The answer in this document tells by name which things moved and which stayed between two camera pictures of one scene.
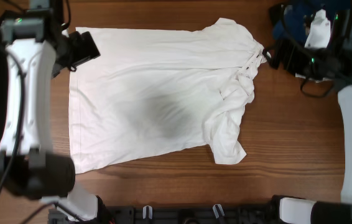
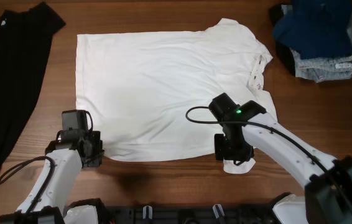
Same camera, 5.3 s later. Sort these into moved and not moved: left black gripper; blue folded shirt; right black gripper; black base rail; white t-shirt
Moved: white t-shirt; right black gripper; left black gripper
Not moved: blue folded shirt; black base rail
